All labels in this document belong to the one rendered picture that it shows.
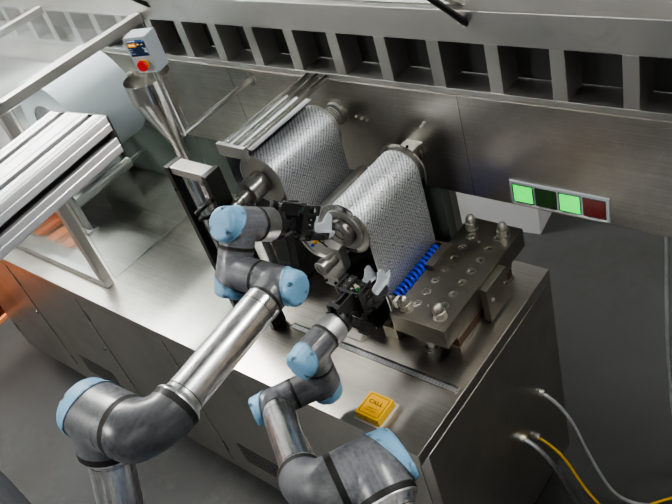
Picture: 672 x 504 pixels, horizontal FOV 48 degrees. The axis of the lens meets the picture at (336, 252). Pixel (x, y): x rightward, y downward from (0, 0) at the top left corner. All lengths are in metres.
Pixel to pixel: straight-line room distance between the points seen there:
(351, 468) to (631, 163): 0.87
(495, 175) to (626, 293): 1.49
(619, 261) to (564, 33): 1.94
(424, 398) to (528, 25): 0.88
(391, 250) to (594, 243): 1.78
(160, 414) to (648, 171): 1.10
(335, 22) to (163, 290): 1.04
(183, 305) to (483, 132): 1.08
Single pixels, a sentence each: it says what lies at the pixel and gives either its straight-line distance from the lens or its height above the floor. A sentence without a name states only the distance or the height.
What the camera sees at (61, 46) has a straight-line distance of 2.57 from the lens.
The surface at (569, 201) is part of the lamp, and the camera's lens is 1.85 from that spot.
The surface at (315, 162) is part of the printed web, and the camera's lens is 1.97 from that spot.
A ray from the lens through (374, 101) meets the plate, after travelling 2.00.
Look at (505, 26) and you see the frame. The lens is 1.68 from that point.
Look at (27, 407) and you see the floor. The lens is 3.88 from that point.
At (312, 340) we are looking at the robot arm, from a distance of 1.72.
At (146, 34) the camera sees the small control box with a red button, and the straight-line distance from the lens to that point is 2.00.
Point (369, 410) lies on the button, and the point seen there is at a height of 0.92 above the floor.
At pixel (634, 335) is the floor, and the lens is 3.15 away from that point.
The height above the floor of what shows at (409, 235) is 1.13.
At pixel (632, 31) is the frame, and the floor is 1.63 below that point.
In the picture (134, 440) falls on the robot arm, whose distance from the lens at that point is 1.35.
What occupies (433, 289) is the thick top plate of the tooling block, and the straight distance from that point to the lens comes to 1.92.
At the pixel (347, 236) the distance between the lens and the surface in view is 1.80.
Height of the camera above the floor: 2.34
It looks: 38 degrees down
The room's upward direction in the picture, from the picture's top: 19 degrees counter-clockwise
